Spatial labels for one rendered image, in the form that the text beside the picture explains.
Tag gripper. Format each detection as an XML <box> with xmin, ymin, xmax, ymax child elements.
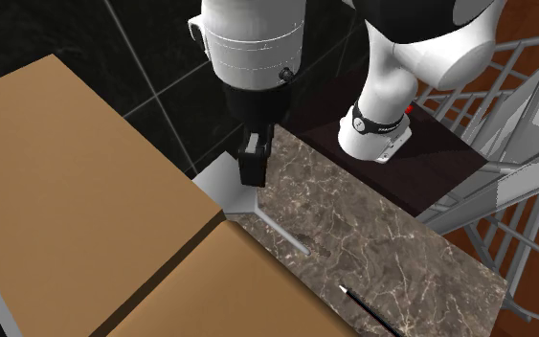
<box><xmin>222</xmin><ymin>84</ymin><xmax>295</xmax><ymax>189</ymax></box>

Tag black pen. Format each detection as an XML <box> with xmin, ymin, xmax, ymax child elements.
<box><xmin>338</xmin><ymin>284</ymin><xmax>404</xmax><ymax>337</ymax></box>

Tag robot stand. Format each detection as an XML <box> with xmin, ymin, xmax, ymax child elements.
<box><xmin>281</xmin><ymin>69</ymin><xmax>490</xmax><ymax>218</ymax></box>

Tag grey metal staircase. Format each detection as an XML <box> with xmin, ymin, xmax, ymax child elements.
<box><xmin>412</xmin><ymin>31</ymin><xmax>539</xmax><ymax>327</ymax></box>

